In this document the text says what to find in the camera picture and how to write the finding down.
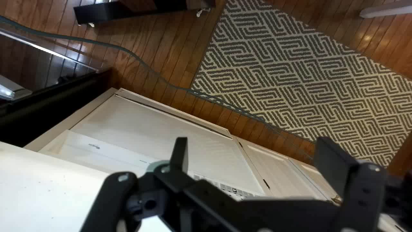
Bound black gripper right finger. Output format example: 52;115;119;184
184;136;385;232

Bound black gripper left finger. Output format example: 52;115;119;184
81;136;202;232

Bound white dishwasher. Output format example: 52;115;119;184
41;95;264;199

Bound white lower cabinets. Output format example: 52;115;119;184
238;137;341;203

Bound patterned black white rug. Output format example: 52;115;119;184
190;0;412;166

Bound black stand base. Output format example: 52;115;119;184
73;0;216;24

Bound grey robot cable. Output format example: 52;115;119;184
0;14;267;122

